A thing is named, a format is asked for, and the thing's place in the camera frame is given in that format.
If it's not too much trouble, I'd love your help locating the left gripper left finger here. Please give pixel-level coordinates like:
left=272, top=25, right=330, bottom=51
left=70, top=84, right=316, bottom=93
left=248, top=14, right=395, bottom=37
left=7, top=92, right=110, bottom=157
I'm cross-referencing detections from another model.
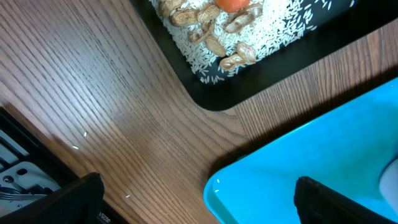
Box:
left=1, top=172, right=104, bottom=224

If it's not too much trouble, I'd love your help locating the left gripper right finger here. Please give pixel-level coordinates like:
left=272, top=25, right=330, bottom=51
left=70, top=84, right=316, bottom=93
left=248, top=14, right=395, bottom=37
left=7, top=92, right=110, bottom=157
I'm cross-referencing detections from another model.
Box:
left=294, top=176, right=395, bottom=224

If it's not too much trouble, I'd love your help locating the white plastic fork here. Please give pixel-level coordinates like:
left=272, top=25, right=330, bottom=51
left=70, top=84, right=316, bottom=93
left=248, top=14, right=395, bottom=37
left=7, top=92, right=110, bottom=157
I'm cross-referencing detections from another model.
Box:
left=379, top=158, right=398, bottom=214

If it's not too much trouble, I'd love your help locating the orange carrot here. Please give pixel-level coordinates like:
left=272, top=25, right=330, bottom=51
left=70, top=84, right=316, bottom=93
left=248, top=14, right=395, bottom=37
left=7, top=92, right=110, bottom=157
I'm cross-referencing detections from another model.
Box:
left=213, top=0, right=251, bottom=13

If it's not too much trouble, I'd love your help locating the black waste tray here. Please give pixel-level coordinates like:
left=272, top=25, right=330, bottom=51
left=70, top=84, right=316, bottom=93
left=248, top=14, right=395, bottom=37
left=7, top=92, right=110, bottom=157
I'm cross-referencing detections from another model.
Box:
left=131, top=0, right=397, bottom=111

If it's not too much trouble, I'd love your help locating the teal serving tray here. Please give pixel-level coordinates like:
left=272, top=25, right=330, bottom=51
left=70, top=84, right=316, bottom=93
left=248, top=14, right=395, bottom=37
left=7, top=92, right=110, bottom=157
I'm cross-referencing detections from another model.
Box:
left=203, top=80, right=397, bottom=223

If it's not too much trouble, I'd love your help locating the spilled rice pile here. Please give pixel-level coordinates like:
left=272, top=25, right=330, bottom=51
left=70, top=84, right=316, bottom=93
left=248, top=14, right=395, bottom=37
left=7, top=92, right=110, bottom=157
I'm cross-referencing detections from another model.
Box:
left=149, top=0, right=357, bottom=85

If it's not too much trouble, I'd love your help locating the peanuts pile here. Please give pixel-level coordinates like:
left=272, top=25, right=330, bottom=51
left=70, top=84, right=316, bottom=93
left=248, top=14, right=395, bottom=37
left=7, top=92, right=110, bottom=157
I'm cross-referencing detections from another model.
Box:
left=150, top=0, right=264, bottom=74

